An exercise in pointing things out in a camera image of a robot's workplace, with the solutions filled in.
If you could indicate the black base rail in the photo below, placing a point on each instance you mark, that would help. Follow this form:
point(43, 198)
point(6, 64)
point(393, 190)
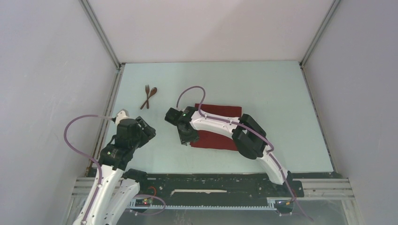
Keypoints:
point(219, 190)

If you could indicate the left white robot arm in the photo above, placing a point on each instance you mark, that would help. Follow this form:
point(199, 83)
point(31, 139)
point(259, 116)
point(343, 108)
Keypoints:
point(114, 185)

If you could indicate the aluminium frame post left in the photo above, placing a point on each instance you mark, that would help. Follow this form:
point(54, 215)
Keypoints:
point(91, 15)

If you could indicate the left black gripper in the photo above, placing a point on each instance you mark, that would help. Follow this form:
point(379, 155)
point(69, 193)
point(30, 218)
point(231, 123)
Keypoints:
point(149, 132)

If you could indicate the brown wooden spoon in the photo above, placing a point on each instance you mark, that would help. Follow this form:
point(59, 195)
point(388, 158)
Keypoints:
point(153, 91)

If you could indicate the aluminium frame post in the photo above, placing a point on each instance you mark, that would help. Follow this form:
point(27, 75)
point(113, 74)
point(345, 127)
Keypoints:
point(325, 22)
point(91, 15)

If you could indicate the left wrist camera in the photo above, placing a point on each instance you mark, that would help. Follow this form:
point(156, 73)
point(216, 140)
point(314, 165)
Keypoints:
point(121, 115)

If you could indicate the brown wooden fork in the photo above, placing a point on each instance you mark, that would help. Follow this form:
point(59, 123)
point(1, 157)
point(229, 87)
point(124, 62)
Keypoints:
point(147, 90)

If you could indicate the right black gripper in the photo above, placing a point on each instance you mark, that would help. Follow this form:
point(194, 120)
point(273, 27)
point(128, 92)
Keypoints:
point(184, 139)

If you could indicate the aluminium extrusion rail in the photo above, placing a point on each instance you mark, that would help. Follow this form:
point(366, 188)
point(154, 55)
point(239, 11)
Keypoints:
point(327, 189)

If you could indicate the aluminium frame post right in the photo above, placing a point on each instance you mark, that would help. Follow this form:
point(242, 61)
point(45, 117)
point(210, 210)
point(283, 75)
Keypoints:
point(325, 22)

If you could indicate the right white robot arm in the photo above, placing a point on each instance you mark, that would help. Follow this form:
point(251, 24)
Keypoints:
point(246, 134)

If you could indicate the red cloth napkin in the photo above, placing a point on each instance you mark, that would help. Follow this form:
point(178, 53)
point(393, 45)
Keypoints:
point(214, 125)

